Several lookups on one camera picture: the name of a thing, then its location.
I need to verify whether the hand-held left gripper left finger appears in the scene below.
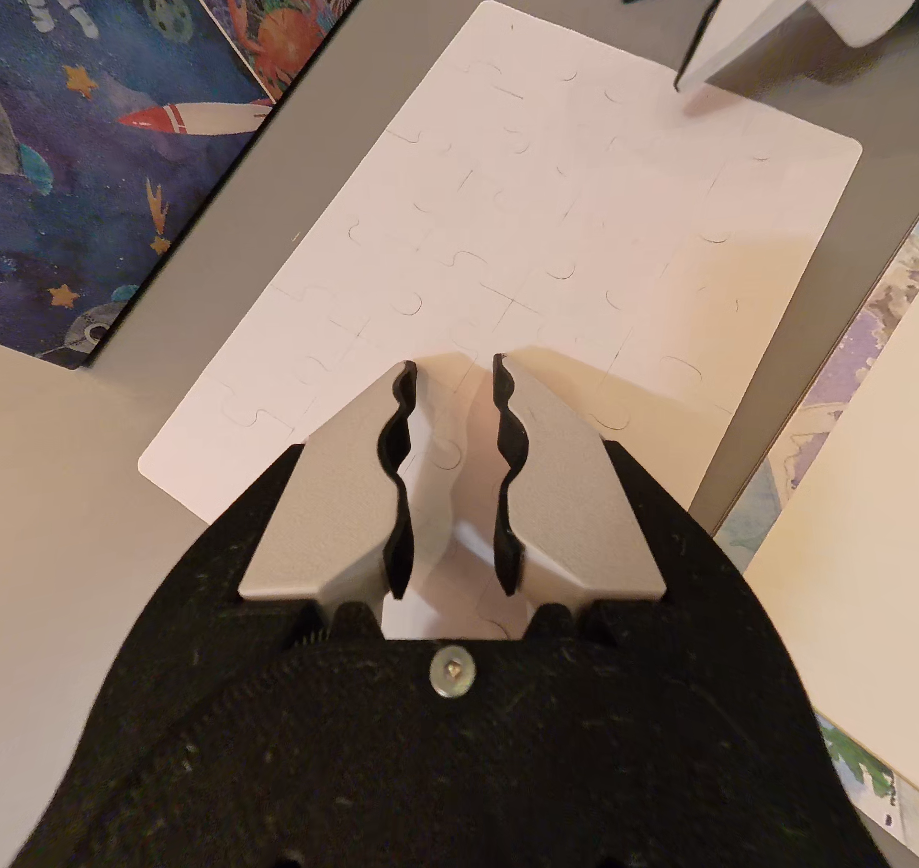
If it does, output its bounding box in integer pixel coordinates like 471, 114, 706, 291
238, 360, 420, 607

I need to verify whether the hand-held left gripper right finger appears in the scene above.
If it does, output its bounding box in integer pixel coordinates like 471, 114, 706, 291
492, 353, 667, 605

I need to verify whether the illustrated puzzle box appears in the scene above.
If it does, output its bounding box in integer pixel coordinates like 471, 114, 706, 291
0, 0, 397, 371

